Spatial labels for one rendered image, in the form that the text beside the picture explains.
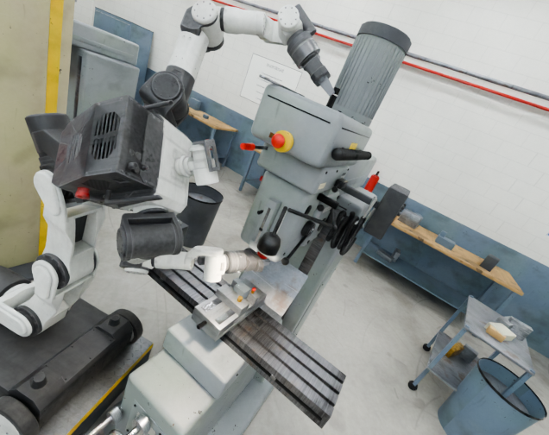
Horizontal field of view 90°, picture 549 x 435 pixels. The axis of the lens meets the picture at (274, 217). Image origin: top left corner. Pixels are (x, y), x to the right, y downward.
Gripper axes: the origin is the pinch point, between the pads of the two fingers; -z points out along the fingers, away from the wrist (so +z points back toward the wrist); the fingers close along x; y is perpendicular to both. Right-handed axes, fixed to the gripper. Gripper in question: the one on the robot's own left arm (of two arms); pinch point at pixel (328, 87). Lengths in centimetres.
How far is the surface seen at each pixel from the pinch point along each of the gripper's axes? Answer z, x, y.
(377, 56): -0.2, -14.4, 19.0
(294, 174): -17.0, 13.0, -22.7
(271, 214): -23.6, 12.7, -37.9
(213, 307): -43, 13, -85
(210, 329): -48, 20, -86
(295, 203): -25.2, 10.3, -29.0
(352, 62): 4.3, -17.2, 11.7
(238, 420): -113, -3, -136
